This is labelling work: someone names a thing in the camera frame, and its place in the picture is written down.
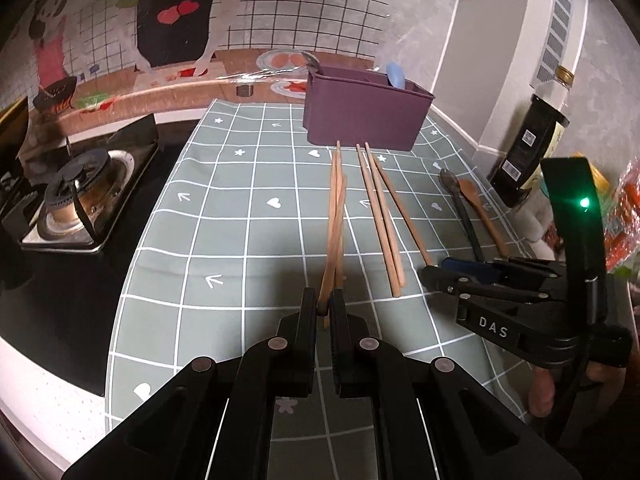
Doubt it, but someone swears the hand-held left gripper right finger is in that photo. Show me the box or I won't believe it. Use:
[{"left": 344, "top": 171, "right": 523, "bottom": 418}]
[{"left": 330, "top": 287, "right": 583, "bottom": 480}]

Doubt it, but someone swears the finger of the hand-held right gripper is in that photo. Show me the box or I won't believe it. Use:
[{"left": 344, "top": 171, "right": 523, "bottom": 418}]
[
  {"left": 419, "top": 265, "right": 552, "bottom": 306},
  {"left": 439, "top": 256, "right": 567, "bottom": 284}
]

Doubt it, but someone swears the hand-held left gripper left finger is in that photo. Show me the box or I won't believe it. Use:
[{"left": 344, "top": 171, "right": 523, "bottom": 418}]
[{"left": 61, "top": 286, "right": 320, "bottom": 480}]

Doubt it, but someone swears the wooden spoon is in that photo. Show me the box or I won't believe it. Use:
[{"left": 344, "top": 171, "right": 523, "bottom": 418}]
[{"left": 457, "top": 179, "right": 510, "bottom": 258}]

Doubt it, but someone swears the black spoon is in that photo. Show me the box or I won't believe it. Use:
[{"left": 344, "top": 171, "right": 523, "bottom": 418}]
[{"left": 439, "top": 169, "right": 486, "bottom": 263}]

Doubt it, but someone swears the purple utensil holder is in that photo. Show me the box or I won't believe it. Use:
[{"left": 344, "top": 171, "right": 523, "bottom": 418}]
[{"left": 302, "top": 65, "right": 436, "bottom": 153}]

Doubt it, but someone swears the person's right hand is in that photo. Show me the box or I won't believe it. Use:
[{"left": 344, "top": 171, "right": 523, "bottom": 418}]
[{"left": 530, "top": 359, "right": 627, "bottom": 418}]

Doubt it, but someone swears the green checked tablecloth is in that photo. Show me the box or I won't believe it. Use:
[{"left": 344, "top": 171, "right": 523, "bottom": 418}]
[{"left": 105, "top": 99, "right": 541, "bottom": 480}]

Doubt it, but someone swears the black bottle with gold cap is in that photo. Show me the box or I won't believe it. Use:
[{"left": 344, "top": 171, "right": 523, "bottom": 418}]
[{"left": 487, "top": 65, "right": 576, "bottom": 208}]

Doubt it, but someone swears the jar with yellow lid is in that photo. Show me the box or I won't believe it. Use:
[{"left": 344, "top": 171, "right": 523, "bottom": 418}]
[{"left": 587, "top": 160, "right": 612, "bottom": 202}]

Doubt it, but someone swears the white vent panel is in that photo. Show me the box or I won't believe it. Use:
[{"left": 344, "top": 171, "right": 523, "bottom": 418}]
[{"left": 532, "top": 0, "right": 576, "bottom": 86}]

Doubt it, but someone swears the gas stove burner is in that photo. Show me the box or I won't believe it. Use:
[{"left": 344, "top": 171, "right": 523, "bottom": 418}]
[{"left": 0, "top": 112, "right": 161, "bottom": 253}]

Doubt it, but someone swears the wall poster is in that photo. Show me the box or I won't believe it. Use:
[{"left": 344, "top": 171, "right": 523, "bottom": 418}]
[{"left": 0, "top": 0, "right": 381, "bottom": 126}]

